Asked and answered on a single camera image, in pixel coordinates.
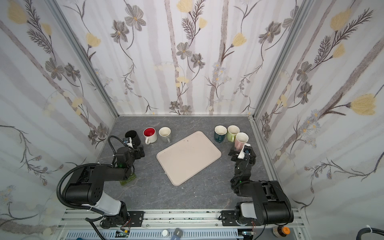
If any black mug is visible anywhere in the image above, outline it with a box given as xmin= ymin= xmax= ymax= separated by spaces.
xmin=125 ymin=130 xmax=141 ymax=149

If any pink mug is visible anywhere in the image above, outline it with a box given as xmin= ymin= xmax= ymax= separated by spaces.
xmin=234 ymin=132 xmax=249 ymax=151

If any white mug red inside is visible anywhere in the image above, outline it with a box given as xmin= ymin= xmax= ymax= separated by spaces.
xmin=143 ymin=127 xmax=158 ymax=145

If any light green mug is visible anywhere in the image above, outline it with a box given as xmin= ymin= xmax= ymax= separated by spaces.
xmin=227 ymin=125 xmax=240 ymax=143

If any dark green mug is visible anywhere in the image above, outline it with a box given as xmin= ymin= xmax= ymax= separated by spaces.
xmin=214 ymin=125 xmax=228 ymax=143

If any grey mug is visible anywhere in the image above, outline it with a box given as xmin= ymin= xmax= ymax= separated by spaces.
xmin=159 ymin=127 xmax=172 ymax=144

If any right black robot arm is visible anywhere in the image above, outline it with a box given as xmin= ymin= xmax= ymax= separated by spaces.
xmin=218 ymin=145 xmax=294 ymax=227

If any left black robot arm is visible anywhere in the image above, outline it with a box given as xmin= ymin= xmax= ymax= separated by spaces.
xmin=56 ymin=131 xmax=145 ymax=229

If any green square block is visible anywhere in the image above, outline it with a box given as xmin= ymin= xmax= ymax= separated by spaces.
xmin=120 ymin=174 xmax=137 ymax=186

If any beige plastic tray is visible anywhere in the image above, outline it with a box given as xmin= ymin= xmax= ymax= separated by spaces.
xmin=157 ymin=131 xmax=222 ymax=186

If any orange capped roll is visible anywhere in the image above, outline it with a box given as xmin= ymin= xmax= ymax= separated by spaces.
xmin=273 ymin=226 xmax=291 ymax=238

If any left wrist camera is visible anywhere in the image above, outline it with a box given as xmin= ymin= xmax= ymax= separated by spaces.
xmin=123 ymin=138 xmax=134 ymax=149

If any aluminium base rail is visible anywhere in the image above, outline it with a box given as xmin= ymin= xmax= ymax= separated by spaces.
xmin=55 ymin=209 xmax=310 ymax=240

